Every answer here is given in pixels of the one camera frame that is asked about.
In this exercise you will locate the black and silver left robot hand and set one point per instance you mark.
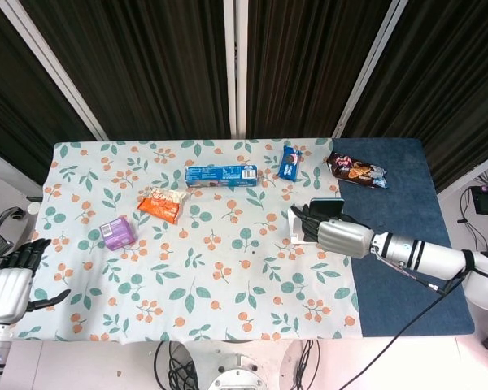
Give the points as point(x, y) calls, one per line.
point(4, 292)

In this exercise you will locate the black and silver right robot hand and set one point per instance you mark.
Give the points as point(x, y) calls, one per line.
point(343, 237)

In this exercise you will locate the black smartphone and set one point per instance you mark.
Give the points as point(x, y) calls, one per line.
point(327, 208)

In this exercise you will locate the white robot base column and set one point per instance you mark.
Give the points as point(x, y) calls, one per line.
point(238, 373)

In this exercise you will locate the white phone stand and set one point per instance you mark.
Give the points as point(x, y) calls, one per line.
point(294, 231)

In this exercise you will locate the dark blue felt mat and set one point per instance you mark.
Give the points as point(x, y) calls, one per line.
point(394, 195)

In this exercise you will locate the dark brown cookie pack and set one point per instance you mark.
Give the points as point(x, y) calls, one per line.
point(355, 170)

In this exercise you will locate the small white round cap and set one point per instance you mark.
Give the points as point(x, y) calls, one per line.
point(33, 207)

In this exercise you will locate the blue sandwich cookie pack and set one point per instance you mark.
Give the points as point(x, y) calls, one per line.
point(289, 163)

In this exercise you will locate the small purple box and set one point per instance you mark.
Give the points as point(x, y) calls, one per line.
point(118, 233)

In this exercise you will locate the long blue cookie box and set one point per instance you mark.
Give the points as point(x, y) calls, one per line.
point(221, 175)

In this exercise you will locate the floral patterned tablecloth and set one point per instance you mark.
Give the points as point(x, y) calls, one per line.
point(187, 284)

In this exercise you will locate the dark ribbed partition panel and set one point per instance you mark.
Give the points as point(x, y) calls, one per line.
point(12, 101)
point(146, 65)
point(309, 65)
point(451, 81)

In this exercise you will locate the orange and white snack bag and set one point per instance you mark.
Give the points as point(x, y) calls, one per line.
point(160, 205)

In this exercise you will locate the white partition frame post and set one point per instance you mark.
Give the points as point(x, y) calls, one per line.
point(53, 69)
point(471, 172)
point(368, 69)
point(236, 69)

